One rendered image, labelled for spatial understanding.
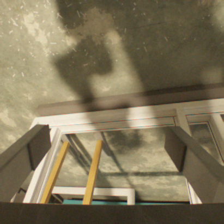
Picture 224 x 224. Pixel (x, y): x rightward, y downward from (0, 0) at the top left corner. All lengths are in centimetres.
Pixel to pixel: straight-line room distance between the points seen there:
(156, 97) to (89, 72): 44
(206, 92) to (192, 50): 27
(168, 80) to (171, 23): 32
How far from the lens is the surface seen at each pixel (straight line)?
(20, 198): 298
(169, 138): 16
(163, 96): 101
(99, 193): 229
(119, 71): 97
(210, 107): 108
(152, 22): 89
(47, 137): 17
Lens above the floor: 87
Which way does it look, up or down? 48 degrees down
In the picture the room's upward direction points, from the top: 170 degrees counter-clockwise
